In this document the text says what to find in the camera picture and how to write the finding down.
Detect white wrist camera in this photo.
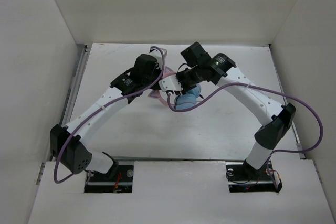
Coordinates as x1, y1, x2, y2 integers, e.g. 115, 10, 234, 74
149, 46, 167, 60
159, 74, 183, 92

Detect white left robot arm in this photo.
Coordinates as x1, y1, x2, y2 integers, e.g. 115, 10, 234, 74
50, 47, 166, 184

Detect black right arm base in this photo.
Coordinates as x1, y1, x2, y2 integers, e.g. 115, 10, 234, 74
225, 162, 283, 193

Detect pink blue cat-ear headphones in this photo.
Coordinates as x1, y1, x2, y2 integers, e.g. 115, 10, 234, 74
148, 67, 201, 110

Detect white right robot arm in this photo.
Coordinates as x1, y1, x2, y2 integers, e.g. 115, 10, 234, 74
177, 42, 296, 179

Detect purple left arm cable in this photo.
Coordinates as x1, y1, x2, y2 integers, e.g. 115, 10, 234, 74
53, 46, 169, 184

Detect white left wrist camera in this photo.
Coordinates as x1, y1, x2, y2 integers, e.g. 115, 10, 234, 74
149, 46, 167, 60

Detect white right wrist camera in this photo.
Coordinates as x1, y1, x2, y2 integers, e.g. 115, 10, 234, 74
159, 74, 183, 92

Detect thin black headphone cable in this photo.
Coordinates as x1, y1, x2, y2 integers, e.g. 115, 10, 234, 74
173, 62, 207, 104

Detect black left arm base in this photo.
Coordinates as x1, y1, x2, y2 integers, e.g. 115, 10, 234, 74
84, 161, 134, 194

